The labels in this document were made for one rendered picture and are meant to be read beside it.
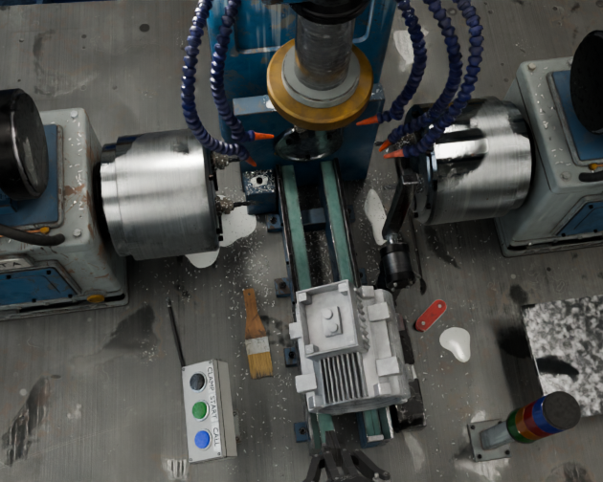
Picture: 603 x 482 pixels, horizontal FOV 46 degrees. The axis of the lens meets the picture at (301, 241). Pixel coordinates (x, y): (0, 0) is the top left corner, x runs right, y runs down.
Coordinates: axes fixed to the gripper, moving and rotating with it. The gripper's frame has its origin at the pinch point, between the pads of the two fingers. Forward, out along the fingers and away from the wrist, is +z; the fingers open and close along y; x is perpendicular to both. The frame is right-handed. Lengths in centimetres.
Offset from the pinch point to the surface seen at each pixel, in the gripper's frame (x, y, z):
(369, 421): 7.4, -10.4, 26.0
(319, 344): -11.8, -0.8, 17.1
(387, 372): -6.5, -12.0, 13.5
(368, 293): -19.5, -10.8, 20.2
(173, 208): -38, 23, 27
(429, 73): -62, -41, 79
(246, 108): -55, 8, 36
